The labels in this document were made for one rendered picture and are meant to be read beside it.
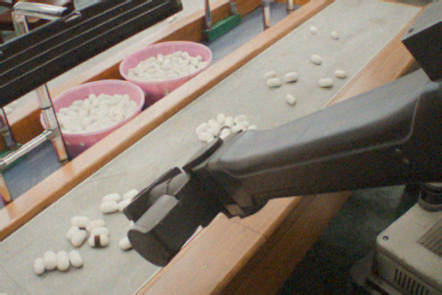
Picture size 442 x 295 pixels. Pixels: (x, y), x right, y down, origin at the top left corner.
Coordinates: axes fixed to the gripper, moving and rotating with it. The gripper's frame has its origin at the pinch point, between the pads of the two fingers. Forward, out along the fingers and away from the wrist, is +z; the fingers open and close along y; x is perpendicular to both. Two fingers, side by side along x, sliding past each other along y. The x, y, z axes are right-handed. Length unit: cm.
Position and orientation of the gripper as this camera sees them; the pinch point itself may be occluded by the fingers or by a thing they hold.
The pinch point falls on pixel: (137, 216)
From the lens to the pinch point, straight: 74.0
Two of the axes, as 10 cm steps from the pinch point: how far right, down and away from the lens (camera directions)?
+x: 5.8, 8.1, 1.0
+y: -6.0, 5.1, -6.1
